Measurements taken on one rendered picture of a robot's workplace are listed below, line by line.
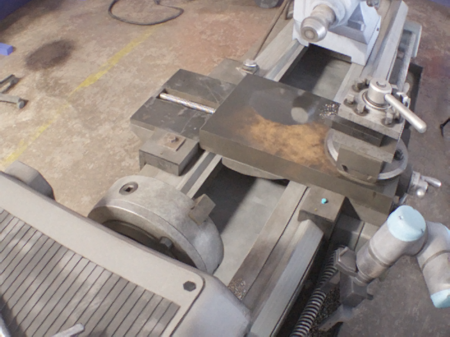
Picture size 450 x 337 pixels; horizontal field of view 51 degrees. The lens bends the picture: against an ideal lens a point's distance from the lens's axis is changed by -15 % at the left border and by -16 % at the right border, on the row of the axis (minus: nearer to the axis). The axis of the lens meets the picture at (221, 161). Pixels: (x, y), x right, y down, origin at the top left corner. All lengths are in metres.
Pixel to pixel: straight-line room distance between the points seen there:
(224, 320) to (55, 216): 0.27
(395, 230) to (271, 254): 0.35
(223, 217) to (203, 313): 0.92
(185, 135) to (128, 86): 1.77
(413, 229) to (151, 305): 0.66
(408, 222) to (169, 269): 0.61
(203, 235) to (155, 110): 0.78
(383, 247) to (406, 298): 1.24
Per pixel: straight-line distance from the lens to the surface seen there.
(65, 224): 0.73
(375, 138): 1.29
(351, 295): 1.22
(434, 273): 1.18
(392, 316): 2.30
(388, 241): 1.15
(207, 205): 0.93
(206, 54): 3.57
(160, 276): 0.66
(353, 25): 2.03
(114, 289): 0.65
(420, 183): 1.54
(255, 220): 1.55
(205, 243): 0.93
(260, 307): 1.21
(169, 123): 1.59
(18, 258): 0.70
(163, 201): 0.91
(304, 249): 1.34
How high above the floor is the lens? 1.88
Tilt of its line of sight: 43 degrees down
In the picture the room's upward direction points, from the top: 3 degrees clockwise
